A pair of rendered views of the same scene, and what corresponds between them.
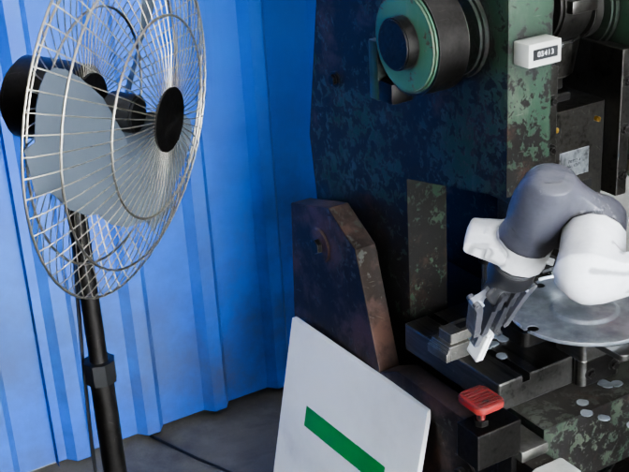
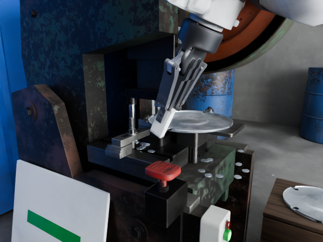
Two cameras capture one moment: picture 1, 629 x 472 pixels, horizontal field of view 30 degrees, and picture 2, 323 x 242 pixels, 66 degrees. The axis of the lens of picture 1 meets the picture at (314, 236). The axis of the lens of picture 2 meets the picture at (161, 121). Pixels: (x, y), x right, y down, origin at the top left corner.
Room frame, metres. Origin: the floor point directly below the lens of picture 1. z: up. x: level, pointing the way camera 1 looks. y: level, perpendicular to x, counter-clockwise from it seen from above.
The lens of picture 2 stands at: (1.27, -0.04, 0.99)
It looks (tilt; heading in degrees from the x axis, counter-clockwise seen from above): 14 degrees down; 333
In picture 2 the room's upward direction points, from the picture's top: straight up
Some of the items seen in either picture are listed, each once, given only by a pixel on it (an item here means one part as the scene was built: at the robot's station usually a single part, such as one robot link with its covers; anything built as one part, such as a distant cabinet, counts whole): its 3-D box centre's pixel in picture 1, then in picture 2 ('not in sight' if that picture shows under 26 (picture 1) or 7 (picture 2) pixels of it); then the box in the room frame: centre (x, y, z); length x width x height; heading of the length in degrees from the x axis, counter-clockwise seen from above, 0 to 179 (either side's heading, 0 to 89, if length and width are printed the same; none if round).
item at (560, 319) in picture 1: (584, 307); (189, 119); (1.97, -0.50, 0.78); 0.29 x 0.29 x 0.01
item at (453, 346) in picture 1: (472, 320); (130, 133); (2.00, -0.29, 0.76); 0.17 x 0.06 x 0.10; 120
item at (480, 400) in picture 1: (480, 415); (162, 182); (1.72, -0.27, 0.72); 0.07 x 0.06 x 0.08; 30
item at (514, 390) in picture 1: (538, 332); (159, 142); (2.08, -0.44, 0.68); 0.45 x 0.30 x 0.06; 120
